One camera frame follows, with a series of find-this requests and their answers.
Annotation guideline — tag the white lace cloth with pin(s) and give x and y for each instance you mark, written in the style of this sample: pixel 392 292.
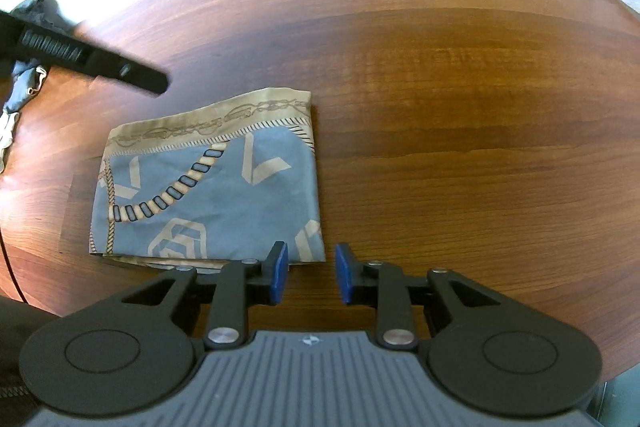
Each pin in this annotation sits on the white lace cloth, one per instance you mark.
pixel 7 137

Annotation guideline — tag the patterned tan and blue scarf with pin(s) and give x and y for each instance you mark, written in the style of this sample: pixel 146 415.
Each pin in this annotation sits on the patterned tan and blue scarf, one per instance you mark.
pixel 215 187

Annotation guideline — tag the person's dark clothing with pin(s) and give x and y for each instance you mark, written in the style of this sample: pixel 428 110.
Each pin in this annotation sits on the person's dark clothing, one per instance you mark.
pixel 15 347

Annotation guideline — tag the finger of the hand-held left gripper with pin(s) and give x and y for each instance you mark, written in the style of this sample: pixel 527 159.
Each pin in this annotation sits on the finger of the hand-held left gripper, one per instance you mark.
pixel 100 59

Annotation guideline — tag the crumpled grey cloth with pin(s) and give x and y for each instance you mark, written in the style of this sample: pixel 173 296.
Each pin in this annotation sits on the crumpled grey cloth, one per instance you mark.
pixel 45 9

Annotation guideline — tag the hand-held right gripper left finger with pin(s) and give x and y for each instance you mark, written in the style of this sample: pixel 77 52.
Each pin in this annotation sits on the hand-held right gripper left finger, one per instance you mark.
pixel 280 274

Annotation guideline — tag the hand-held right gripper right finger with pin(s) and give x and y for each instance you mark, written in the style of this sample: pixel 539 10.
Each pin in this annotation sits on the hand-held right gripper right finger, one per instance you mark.
pixel 345 274

